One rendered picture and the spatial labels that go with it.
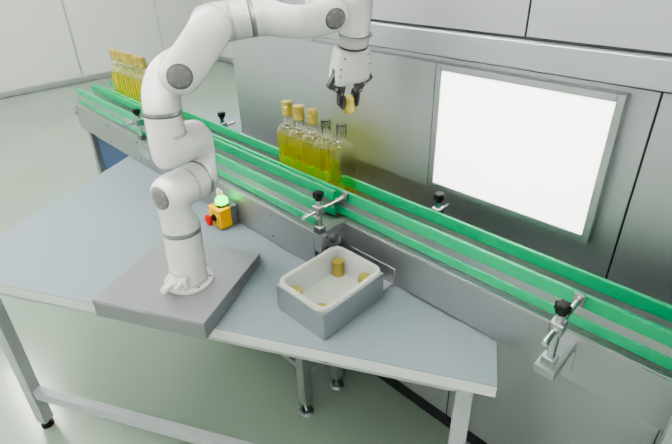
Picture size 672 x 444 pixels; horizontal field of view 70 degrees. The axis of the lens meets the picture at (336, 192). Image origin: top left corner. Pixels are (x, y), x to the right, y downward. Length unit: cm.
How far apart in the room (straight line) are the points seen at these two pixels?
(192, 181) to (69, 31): 604
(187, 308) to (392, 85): 79
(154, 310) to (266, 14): 75
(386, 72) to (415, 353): 73
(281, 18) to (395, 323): 76
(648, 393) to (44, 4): 684
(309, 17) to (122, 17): 640
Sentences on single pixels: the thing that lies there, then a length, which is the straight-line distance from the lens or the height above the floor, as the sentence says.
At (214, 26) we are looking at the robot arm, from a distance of 103.
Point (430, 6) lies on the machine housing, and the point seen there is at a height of 145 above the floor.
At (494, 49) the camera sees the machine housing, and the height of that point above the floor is 137.
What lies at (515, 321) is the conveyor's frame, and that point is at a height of 84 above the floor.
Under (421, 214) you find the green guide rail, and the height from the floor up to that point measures 94.
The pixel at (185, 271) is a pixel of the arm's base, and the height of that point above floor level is 86.
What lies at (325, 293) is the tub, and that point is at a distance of 129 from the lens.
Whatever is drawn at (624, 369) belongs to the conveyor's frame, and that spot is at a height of 85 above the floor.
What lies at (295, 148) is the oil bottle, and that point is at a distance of 147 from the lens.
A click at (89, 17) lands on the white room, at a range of 724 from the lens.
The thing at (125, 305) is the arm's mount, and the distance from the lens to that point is 133.
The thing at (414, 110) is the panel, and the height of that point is 119.
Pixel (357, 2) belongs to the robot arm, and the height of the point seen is 147.
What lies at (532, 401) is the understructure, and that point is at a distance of 162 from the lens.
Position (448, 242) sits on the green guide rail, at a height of 95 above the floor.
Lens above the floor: 160
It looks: 28 degrees down
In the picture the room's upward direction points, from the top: 1 degrees counter-clockwise
